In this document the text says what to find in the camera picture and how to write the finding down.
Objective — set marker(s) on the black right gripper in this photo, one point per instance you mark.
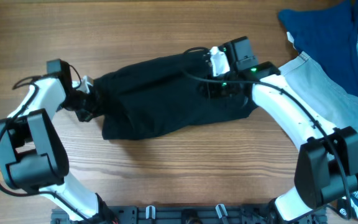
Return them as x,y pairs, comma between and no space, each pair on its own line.
210,89

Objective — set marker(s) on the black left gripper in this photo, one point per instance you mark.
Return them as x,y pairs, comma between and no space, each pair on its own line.
84,117

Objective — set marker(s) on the black shorts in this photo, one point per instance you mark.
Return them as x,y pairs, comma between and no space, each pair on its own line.
159,96

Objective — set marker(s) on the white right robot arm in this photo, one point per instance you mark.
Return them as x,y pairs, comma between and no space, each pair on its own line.
327,166

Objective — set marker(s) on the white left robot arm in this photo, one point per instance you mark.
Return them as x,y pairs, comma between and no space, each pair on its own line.
33,160

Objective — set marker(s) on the dark blue shirt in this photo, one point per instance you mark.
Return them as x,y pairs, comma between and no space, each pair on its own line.
329,37

